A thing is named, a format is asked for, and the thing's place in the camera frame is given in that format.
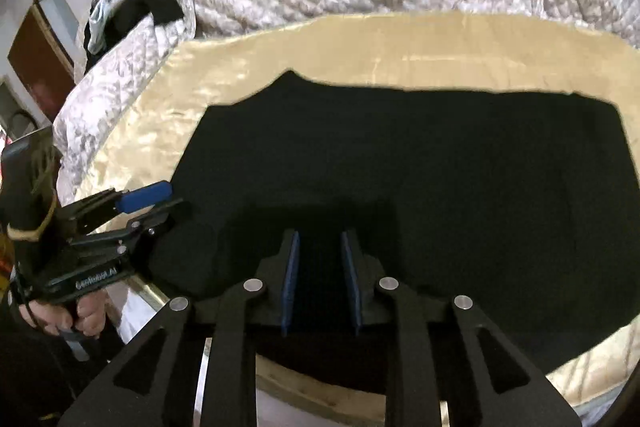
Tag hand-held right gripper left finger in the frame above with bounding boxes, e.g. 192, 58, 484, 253
57, 228, 302, 427

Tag person's left hand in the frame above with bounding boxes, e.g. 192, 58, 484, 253
22, 294, 107, 339

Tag beige satin blanket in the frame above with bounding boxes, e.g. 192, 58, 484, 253
55, 9, 640, 425

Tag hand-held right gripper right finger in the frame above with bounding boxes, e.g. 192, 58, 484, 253
341, 229, 583, 427

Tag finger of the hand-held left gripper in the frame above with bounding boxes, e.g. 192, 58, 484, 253
57, 181, 173, 228
70, 202, 193, 258

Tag brown wooden door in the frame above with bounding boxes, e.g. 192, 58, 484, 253
7, 0, 78, 122

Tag black pants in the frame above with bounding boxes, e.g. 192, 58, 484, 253
147, 69, 640, 395

